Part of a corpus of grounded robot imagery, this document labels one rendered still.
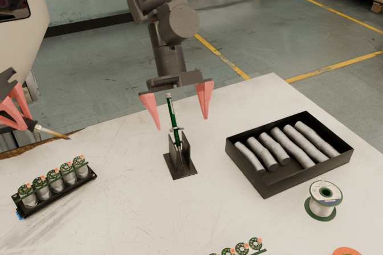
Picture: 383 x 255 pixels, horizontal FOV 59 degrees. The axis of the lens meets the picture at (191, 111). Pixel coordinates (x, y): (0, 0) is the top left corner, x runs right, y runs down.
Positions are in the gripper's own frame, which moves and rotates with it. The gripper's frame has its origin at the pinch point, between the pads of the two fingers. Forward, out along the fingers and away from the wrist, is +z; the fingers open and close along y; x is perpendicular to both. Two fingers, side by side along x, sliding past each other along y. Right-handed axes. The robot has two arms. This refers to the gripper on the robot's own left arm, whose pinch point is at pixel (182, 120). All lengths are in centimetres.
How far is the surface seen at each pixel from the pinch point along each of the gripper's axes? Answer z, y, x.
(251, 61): -18, 106, 179
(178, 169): 11.3, -1.1, 8.7
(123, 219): 16.6, -15.2, 1.9
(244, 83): -4.1, 29.0, 31.1
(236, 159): 11.8, 11.8, 5.4
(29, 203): 9.5, -31.6, 5.7
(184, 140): 5.1, 1.2, 7.2
